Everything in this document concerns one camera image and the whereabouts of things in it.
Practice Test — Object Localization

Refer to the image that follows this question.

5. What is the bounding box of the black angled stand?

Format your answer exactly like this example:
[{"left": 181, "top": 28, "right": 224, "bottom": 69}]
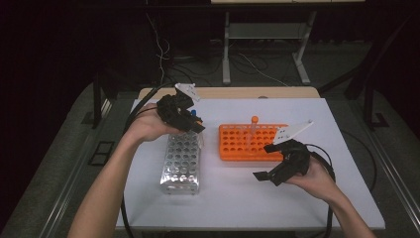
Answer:
[{"left": 318, "top": 13, "right": 420, "bottom": 132}]

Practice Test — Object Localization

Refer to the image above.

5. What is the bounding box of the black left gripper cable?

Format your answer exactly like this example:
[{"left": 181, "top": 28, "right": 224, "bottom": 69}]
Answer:
[{"left": 120, "top": 83, "right": 177, "bottom": 238}]

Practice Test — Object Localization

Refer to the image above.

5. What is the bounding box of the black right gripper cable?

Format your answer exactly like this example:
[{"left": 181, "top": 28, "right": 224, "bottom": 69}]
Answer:
[{"left": 305, "top": 143, "right": 336, "bottom": 238}]

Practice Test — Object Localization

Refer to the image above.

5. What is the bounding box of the black floor cable bundle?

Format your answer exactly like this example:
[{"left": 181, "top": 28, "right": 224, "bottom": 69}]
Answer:
[{"left": 164, "top": 54, "right": 226, "bottom": 87}]

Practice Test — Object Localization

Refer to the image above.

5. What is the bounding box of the clear tube rack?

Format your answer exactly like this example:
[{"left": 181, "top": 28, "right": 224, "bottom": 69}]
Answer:
[{"left": 159, "top": 130, "right": 203, "bottom": 195}]

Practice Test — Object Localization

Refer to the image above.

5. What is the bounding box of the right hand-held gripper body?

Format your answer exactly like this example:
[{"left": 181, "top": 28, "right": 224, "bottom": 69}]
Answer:
[{"left": 267, "top": 119, "right": 315, "bottom": 186}]

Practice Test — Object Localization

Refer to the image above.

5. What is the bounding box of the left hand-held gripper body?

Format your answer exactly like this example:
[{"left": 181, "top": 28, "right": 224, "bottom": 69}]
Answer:
[{"left": 156, "top": 82, "right": 201, "bottom": 132}]

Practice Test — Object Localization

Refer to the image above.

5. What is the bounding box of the silver floor rail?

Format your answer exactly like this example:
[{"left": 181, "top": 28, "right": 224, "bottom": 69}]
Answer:
[
  {"left": 350, "top": 98, "right": 420, "bottom": 226},
  {"left": 39, "top": 98, "right": 112, "bottom": 238}
]

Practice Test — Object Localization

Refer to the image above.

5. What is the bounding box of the white floor cable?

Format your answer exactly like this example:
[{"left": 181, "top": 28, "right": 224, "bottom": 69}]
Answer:
[{"left": 237, "top": 53, "right": 290, "bottom": 87}]

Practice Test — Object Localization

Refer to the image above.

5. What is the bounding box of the grey metal stand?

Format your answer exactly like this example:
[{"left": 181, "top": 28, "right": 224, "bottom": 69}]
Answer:
[{"left": 222, "top": 11, "right": 318, "bottom": 86}]

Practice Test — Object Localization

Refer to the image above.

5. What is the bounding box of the person's right hand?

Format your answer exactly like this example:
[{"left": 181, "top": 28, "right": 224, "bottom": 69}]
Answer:
[{"left": 285, "top": 155, "right": 341, "bottom": 202}]

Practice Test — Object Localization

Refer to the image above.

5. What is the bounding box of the thin white hanging cable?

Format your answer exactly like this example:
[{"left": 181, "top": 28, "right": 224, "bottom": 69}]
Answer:
[{"left": 145, "top": 13, "right": 171, "bottom": 85}]

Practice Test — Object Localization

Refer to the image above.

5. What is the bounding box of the orange plastic test tube rack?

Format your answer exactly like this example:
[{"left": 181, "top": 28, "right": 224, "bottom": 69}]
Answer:
[{"left": 217, "top": 123, "right": 291, "bottom": 163}]

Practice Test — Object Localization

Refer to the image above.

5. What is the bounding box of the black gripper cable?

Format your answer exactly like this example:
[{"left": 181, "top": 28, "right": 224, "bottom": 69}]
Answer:
[
  {"left": 120, "top": 83, "right": 177, "bottom": 238},
  {"left": 305, "top": 143, "right": 336, "bottom": 238}
]

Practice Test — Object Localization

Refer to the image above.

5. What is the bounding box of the person's left hand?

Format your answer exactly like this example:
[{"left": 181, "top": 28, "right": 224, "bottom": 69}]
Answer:
[{"left": 127, "top": 102, "right": 186, "bottom": 144}]

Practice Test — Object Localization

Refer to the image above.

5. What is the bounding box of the thin black floor cable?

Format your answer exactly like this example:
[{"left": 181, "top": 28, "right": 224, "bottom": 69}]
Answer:
[{"left": 341, "top": 129, "right": 378, "bottom": 192}]

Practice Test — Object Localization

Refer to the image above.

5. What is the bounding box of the white table sheet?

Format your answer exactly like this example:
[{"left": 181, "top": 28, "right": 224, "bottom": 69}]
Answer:
[{"left": 115, "top": 97, "right": 386, "bottom": 231}]

